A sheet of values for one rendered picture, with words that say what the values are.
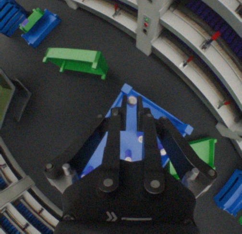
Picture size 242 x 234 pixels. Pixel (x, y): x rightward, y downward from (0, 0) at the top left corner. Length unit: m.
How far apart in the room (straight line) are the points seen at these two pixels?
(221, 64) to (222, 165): 0.73
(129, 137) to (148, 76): 0.44
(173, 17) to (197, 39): 0.11
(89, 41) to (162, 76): 0.50
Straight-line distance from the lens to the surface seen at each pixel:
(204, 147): 0.85
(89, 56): 0.57
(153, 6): 0.47
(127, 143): 0.37
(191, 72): 0.64
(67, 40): 0.94
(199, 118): 0.80
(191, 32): 0.48
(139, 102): 0.19
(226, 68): 0.50
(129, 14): 0.73
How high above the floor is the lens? 0.68
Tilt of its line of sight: 85 degrees down
